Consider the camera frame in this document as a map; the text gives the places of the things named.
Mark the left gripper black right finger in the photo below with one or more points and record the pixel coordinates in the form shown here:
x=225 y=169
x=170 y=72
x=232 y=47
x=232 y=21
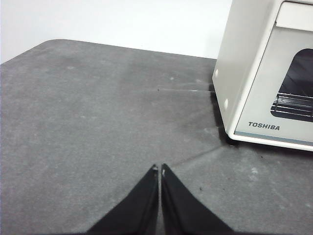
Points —
x=181 y=210

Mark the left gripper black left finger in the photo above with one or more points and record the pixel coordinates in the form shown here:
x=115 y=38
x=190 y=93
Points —
x=137 y=210

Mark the cream Toshiba toaster oven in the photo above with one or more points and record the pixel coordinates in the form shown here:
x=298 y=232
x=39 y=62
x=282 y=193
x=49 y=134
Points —
x=234 y=49

